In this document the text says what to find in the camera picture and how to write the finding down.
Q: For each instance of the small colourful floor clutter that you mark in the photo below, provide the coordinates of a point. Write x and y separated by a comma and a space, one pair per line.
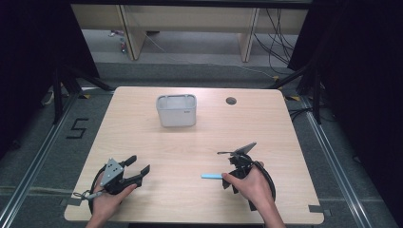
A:
122, 44

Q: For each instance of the light wooden desk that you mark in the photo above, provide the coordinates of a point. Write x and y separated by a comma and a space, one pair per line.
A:
190, 17

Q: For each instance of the round grey table grommet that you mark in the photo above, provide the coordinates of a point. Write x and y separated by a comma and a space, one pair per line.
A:
231, 101

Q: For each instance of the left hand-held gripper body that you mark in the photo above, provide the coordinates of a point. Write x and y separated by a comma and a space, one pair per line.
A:
111, 172

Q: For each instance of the metal floor rail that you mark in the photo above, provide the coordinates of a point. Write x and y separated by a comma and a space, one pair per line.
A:
34, 161
335, 164

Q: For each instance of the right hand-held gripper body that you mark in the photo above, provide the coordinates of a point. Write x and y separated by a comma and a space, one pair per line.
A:
241, 163

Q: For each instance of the light blue stick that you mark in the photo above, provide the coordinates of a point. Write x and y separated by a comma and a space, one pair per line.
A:
211, 176

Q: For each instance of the dark curtain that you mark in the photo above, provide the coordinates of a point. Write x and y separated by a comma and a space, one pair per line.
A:
28, 63
364, 79

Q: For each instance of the black metal stand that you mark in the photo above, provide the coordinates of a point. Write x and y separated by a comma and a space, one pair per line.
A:
58, 95
316, 95

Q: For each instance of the person's right hand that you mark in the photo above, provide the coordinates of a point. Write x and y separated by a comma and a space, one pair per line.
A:
255, 188

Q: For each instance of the white plastic bin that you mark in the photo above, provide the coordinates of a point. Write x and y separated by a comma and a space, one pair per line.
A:
176, 114

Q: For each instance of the person's left hand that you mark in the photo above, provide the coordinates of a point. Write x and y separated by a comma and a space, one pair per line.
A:
106, 202

